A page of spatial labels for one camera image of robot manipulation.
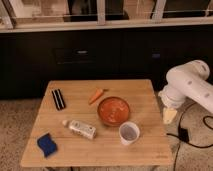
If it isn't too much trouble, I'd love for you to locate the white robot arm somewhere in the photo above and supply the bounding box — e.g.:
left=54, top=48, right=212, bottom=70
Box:
left=158, top=60, right=213, bottom=124

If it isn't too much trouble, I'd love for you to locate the orange ceramic bowl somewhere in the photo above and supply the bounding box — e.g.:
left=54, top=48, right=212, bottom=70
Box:
left=97, top=97, right=130, bottom=126

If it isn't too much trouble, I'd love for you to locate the black power adapter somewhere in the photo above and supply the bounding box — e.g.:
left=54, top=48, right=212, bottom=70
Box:
left=178, top=128, right=189, bottom=142

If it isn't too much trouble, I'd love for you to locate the white paper cup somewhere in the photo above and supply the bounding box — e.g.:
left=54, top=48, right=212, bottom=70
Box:
left=119, top=121, right=140, bottom=145

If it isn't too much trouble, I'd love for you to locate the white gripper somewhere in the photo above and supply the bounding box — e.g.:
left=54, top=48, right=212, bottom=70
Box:
left=158, top=85, right=186, bottom=124

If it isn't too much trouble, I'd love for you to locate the white plastic bottle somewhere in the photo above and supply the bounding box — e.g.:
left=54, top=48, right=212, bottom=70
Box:
left=62, top=120, right=96, bottom=140

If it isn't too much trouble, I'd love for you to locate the black striped block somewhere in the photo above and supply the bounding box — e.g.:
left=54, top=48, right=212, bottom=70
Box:
left=52, top=89, right=66, bottom=110

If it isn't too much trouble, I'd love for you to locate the blue sponge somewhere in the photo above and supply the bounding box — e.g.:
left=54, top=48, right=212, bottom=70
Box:
left=37, top=133, right=57, bottom=158

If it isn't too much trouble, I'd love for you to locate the black power cable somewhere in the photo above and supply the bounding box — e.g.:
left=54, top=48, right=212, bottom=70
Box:
left=165, top=103, right=213, bottom=171

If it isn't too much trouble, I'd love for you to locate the white window frame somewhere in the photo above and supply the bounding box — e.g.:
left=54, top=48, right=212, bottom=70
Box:
left=0, top=0, right=213, bottom=33

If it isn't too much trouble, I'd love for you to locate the wooden table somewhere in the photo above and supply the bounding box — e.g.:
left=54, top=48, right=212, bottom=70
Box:
left=21, top=79, right=172, bottom=167

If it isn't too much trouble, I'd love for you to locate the orange carrot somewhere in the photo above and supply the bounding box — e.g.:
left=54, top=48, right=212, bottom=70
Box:
left=88, top=89, right=106, bottom=105

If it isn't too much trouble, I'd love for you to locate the dark cabinet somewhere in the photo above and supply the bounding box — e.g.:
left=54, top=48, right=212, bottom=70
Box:
left=0, top=25, right=213, bottom=99

